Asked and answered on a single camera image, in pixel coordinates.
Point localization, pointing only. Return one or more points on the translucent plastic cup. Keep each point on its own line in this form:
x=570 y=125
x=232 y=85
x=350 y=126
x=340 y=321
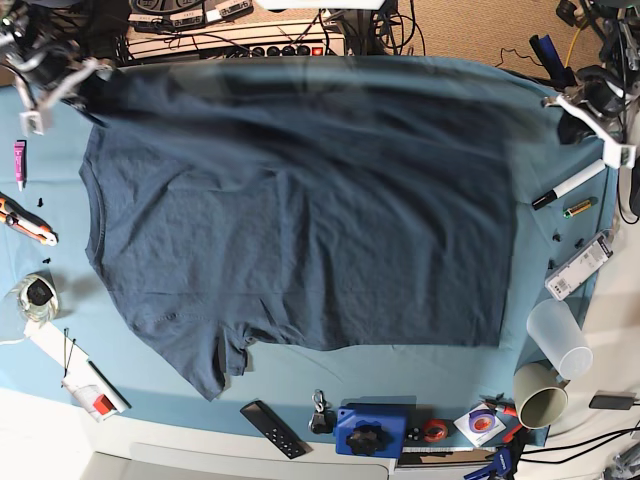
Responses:
x=556 y=332

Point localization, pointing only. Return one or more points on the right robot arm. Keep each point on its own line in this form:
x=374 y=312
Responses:
x=46 y=21

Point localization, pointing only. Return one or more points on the black cable ties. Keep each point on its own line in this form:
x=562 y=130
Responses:
x=68 y=348

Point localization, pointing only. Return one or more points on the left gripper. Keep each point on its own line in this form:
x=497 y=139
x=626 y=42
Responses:
x=595 y=91

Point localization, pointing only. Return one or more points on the white paper strip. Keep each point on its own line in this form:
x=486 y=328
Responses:
x=81 y=378

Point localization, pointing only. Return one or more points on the white red syringe package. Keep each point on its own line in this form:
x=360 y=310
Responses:
x=91 y=399

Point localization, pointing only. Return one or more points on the blue clamp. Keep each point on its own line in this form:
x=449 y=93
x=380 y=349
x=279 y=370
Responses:
x=502 y=466

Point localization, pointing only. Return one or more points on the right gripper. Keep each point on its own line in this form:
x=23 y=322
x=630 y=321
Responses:
x=59 y=70

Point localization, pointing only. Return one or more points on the white power strip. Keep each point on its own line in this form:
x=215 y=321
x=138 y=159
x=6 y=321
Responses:
x=310 y=35

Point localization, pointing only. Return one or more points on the gold AA battery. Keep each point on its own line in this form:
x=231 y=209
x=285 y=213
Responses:
x=578 y=208

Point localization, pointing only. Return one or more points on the blue box with knob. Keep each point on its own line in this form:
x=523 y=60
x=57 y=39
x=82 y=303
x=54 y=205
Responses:
x=371 y=430

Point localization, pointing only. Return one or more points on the red tape roll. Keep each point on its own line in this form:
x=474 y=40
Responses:
x=435 y=430

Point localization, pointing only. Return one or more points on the red handled pliers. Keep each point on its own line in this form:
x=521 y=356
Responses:
x=500 y=405

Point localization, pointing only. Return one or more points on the black remote control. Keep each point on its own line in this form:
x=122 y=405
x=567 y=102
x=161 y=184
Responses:
x=274 y=429

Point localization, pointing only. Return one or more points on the purple disc sleeve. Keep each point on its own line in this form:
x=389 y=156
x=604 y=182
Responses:
x=480 y=425

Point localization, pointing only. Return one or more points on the white packaged box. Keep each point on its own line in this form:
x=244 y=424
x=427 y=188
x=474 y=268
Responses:
x=587 y=260

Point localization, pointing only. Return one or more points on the light blue table cloth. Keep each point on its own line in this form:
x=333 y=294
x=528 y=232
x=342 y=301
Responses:
x=445 y=378

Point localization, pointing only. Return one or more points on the pink glue tube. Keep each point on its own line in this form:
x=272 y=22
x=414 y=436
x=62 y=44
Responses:
x=19 y=150

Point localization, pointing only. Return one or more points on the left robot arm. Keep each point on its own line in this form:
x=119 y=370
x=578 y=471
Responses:
x=616 y=25

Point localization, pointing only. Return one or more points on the black key fob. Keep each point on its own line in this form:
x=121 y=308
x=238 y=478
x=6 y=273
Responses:
x=323 y=419

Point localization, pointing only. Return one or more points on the black power adapter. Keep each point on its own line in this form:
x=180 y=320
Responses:
x=612 y=402

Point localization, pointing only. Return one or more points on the clear tape roll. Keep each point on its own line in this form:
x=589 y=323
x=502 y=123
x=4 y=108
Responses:
x=34 y=299

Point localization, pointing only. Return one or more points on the white black marker pen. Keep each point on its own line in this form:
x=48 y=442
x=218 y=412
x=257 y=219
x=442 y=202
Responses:
x=570 y=184

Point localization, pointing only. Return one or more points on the beige green mug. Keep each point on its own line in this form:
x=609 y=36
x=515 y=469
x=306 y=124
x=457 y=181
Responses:
x=540 y=398

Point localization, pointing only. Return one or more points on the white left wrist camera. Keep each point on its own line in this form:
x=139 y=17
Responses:
x=618 y=155

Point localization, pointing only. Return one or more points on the dark blue T-shirt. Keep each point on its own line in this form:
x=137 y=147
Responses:
x=321 y=205

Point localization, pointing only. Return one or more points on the orange utility knife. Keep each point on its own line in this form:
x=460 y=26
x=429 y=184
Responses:
x=20 y=220

